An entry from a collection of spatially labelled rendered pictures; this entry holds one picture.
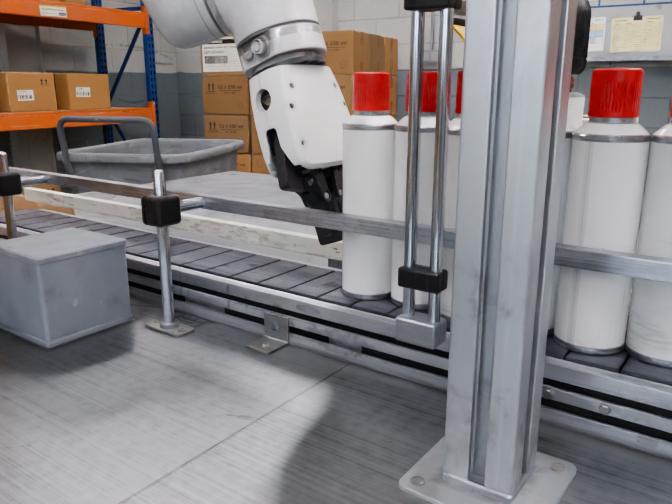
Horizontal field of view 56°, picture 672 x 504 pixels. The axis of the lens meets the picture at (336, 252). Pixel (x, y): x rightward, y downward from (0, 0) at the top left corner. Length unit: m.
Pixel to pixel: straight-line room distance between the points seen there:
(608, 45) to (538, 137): 4.43
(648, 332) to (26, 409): 0.47
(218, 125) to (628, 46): 2.75
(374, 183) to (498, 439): 0.26
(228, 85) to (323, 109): 3.66
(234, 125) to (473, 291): 3.93
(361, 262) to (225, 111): 3.74
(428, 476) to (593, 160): 0.24
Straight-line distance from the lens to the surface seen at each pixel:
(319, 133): 0.60
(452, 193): 0.51
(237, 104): 4.23
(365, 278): 0.58
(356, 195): 0.57
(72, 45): 5.89
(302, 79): 0.61
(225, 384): 0.55
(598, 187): 0.48
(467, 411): 0.40
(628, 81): 0.48
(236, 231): 0.75
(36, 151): 5.58
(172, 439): 0.48
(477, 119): 0.35
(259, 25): 0.61
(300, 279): 0.65
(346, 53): 3.88
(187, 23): 0.65
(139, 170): 2.80
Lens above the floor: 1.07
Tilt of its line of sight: 15 degrees down
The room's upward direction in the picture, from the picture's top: straight up
